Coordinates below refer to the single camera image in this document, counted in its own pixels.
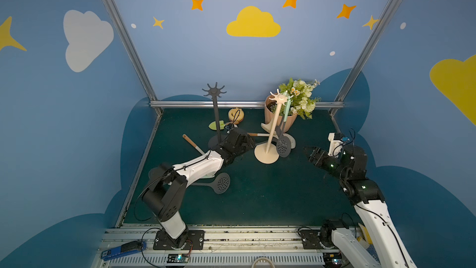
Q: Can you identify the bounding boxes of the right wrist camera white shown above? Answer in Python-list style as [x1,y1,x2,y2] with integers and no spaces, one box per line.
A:
[328,133,345,157]

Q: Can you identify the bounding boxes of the dark grey utensil rack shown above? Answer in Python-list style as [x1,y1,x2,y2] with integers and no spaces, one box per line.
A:
[203,83,226,151]

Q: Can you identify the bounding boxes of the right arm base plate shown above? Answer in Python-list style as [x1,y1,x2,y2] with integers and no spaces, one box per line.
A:
[297,228,335,249]

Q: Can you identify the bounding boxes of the grey skimmer mint handle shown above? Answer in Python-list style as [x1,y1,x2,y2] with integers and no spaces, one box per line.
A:
[276,96,292,158]
[192,172,231,195]

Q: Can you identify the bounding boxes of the yellow smiley sponge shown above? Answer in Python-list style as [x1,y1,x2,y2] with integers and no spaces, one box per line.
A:
[228,108,244,125]

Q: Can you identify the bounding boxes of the cream skimmer wooden handle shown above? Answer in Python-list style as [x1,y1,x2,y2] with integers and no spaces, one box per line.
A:
[182,134,205,155]
[247,132,296,149]

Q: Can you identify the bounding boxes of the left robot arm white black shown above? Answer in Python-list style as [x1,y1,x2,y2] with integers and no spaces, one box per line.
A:
[139,128,256,249]

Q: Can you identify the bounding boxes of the blue tool on rail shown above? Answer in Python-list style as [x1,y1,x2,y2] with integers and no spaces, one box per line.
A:
[100,240,146,261]

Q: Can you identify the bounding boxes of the cream utensil rack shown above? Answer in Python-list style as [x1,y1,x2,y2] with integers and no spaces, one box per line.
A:
[254,89,288,164]

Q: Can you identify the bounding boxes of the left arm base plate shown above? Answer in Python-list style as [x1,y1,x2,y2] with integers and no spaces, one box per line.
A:
[152,230,205,251]

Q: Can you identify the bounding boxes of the pink pot with flowers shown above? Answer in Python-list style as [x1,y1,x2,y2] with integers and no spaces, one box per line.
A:
[265,78,321,132]

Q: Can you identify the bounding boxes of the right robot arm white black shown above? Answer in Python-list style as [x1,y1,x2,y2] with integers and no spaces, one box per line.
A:
[304,146,416,268]

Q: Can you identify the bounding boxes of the small green trowel wooden handle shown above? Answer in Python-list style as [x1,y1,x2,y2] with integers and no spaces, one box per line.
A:
[208,120,233,130]

